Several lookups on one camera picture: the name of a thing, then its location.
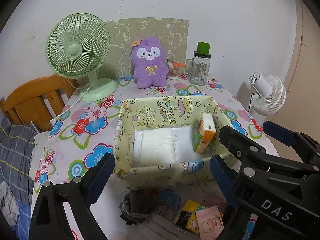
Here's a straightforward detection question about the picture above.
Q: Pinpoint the orange green tissue packet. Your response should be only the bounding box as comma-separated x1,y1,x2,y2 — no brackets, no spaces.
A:
193,113,216,154

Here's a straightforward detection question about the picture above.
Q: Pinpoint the black knitted soft item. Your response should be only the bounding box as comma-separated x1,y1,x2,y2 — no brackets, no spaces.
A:
120,189,158,225

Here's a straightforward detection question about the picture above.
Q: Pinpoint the blue plaid bedding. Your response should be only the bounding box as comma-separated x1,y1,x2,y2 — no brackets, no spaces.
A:
1,118,36,239

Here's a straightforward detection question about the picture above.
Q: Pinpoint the green cartoon wall mat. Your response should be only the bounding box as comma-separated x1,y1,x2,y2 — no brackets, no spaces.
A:
98,17,189,78

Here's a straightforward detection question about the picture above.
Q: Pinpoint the white clip fan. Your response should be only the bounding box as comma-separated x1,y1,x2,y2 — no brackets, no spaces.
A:
248,72,286,116

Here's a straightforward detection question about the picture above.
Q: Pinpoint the cotton swab container orange lid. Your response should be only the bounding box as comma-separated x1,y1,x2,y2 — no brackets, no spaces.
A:
167,59,185,80

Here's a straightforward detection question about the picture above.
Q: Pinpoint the white tissue pack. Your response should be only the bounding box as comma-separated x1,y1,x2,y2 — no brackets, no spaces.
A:
132,126,202,167

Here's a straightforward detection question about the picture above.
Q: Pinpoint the white fan power cord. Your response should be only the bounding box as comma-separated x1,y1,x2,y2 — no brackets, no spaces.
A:
49,82,94,126

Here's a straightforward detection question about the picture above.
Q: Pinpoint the green cartoon fabric storage box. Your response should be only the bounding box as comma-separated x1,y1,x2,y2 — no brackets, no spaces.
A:
113,95,236,189

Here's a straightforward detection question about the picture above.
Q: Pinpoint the pink cartoon tissue packet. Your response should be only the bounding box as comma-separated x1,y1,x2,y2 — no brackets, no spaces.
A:
195,205,224,240

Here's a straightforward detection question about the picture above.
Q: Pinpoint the purple plush bunny toy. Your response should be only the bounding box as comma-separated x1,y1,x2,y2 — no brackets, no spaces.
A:
130,37,169,89

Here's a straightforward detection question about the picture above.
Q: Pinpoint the clear plastic wrapped packet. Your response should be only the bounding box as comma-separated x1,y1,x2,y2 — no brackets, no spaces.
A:
139,215,200,240

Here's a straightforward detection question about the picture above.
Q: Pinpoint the yellow black cartoon packet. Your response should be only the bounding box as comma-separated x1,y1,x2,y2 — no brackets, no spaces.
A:
174,200,208,235

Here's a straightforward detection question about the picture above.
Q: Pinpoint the floral tablecloth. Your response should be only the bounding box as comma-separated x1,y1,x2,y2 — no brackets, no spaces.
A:
29,74,279,239

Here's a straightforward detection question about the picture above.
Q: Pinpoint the glass mug jar green lid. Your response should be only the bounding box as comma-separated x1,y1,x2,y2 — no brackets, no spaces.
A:
185,42,211,86

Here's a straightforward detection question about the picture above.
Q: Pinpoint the black fan cable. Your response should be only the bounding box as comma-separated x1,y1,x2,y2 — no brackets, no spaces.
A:
247,92,256,113

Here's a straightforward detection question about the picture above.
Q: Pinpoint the orange wooden chair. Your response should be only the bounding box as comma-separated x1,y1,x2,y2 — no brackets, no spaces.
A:
1,74,78,132

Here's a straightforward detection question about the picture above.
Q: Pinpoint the green desk fan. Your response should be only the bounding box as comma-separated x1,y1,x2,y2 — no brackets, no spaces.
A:
46,13,118,102

